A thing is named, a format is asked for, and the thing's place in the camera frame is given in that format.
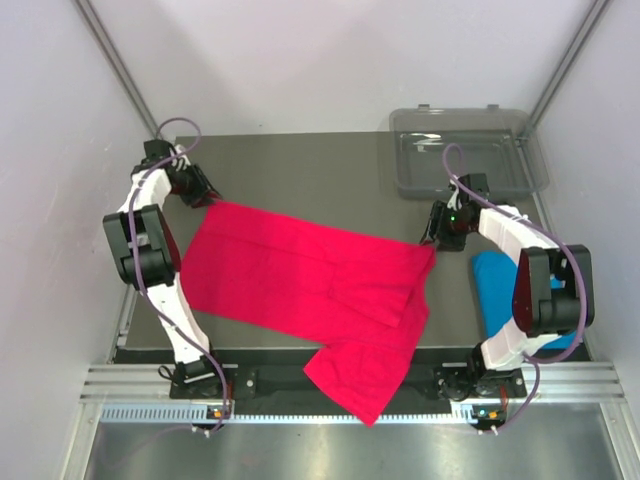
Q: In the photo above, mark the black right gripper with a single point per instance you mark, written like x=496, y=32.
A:
x=436, y=229

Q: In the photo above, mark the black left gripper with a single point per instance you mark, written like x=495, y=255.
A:
x=201, y=185

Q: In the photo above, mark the red t shirt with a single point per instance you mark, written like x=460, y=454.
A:
x=321, y=284

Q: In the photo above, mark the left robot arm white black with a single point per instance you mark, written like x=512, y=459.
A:
x=147, y=257

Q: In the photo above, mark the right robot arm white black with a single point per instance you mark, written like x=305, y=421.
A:
x=508, y=229

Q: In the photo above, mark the blue folded t shirt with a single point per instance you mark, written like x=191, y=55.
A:
x=495, y=290

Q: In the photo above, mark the clear plastic storage bin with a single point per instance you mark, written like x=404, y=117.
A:
x=431, y=143

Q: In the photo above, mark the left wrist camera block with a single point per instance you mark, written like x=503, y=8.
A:
x=163, y=152

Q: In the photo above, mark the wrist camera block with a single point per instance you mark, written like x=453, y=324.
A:
x=475, y=182
x=163, y=152

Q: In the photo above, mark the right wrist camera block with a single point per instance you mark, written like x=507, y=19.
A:
x=475, y=182

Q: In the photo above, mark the grey slotted cable duct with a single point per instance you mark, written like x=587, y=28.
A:
x=202, y=414

